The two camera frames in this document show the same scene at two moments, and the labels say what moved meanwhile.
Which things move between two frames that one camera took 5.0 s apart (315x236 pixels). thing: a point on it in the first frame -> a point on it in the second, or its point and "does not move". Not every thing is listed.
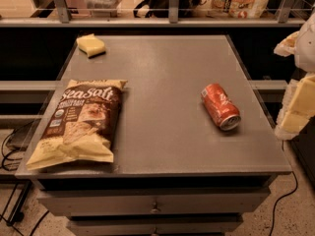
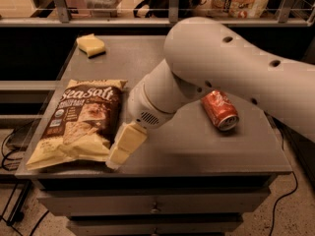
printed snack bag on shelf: x=236 y=1 does not move
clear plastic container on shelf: x=103 y=1 does not move
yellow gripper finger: x=298 y=106 -> x=153 y=101
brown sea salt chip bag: x=84 y=125 does not move
